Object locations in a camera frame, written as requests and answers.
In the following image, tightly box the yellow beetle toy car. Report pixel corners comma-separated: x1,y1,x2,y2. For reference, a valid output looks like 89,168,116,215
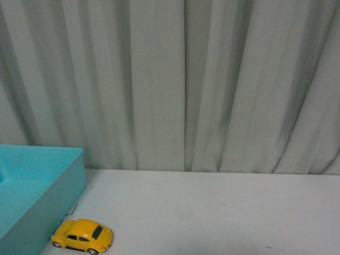
50,218,114,254

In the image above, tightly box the grey curtain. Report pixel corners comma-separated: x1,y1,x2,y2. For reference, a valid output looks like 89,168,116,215
1,1,339,175

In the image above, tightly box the turquoise plastic storage box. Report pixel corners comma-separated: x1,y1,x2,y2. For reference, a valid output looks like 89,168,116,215
1,144,86,254

